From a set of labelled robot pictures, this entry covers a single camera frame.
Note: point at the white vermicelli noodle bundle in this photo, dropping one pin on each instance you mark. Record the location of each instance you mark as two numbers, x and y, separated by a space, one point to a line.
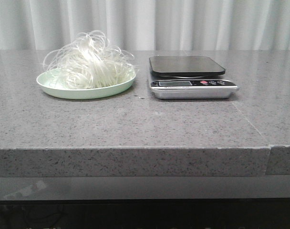
89 62

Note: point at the black silver kitchen scale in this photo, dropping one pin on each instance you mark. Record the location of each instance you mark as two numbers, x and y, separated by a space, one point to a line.
188 77

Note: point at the pale green round plate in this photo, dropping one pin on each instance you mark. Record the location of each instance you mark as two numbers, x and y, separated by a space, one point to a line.
48 84

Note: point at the white pleated curtain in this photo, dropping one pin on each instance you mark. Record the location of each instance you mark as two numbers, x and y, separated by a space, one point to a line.
148 24

